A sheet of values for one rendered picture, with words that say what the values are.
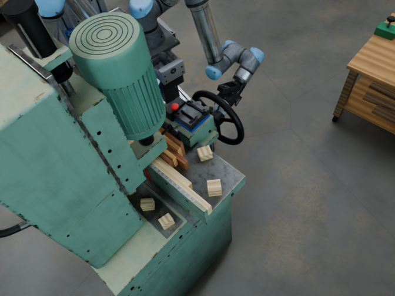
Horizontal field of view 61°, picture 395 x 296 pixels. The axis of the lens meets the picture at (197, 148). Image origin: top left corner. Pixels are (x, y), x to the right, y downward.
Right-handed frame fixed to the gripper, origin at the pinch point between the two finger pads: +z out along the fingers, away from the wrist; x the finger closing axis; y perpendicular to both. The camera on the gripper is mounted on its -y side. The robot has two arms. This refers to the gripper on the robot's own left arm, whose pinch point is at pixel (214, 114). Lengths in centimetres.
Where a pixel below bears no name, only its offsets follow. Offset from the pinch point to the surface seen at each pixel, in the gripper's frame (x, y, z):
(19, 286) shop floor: 45, -1, 144
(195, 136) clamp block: -13.6, -31.6, 10.0
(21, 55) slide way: -5, -98, 10
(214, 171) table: -27.1, -30.6, 16.2
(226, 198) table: -37, -32, 21
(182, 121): -8.4, -36.5, 7.7
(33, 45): -9, -100, 6
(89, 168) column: -18, -79, 26
